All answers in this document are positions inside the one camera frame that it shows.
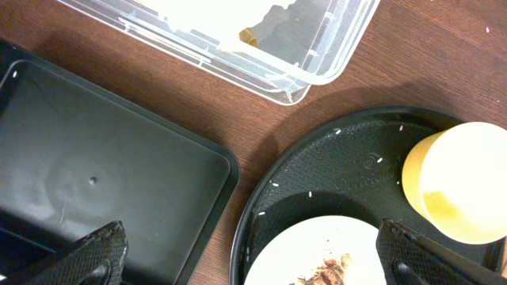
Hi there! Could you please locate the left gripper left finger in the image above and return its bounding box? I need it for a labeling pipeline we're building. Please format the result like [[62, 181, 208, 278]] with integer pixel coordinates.
[[1, 221, 128, 285]]

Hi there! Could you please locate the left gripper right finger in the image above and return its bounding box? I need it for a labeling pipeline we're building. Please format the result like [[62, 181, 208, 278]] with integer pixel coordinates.
[[375, 218, 506, 285]]

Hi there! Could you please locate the food scraps pile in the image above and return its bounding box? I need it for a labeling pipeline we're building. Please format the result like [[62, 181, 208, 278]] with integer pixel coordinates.
[[295, 253, 354, 285]]

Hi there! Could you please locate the yellow bowl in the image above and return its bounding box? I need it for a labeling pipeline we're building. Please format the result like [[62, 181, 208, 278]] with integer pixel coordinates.
[[402, 122, 506, 245]]

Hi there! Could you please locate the grey plate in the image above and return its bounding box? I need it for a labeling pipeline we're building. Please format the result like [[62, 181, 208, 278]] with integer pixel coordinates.
[[245, 215, 386, 285]]

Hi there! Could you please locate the gold brown snack wrapper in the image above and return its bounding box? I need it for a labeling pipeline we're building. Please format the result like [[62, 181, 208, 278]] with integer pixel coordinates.
[[238, 28, 259, 48]]

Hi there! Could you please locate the clear plastic waste bin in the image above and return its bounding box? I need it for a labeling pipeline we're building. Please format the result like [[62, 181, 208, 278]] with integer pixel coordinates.
[[61, 0, 380, 105]]

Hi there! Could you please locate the black rectangular tray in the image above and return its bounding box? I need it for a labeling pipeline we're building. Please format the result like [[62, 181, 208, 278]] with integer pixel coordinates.
[[1, 41, 240, 284]]

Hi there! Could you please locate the round black serving tray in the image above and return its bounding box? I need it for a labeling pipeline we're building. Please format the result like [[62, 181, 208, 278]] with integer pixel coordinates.
[[229, 107, 504, 284]]

